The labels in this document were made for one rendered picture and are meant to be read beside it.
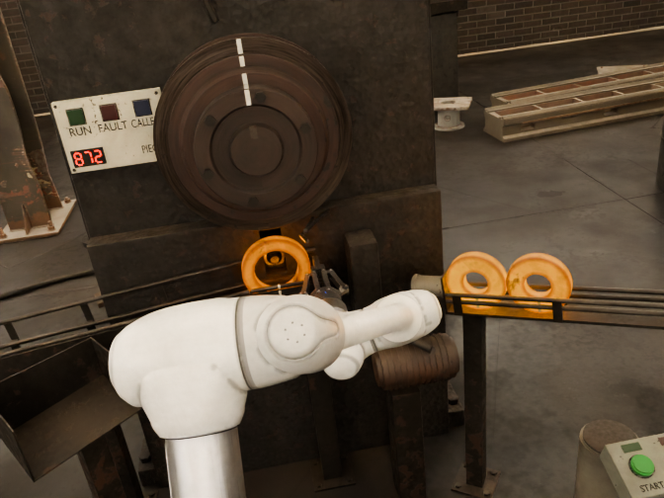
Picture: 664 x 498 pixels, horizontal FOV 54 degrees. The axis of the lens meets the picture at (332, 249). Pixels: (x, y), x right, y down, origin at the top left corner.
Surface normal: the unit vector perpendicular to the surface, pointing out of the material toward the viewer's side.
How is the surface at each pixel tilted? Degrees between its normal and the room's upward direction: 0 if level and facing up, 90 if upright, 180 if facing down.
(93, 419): 5
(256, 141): 90
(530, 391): 0
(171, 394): 64
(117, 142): 90
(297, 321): 54
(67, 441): 5
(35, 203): 90
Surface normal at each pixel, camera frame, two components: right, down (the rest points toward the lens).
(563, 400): -0.11, -0.89
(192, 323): -0.14, -0.63
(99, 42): 0.15, 0.43
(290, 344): 0.10, -0.25
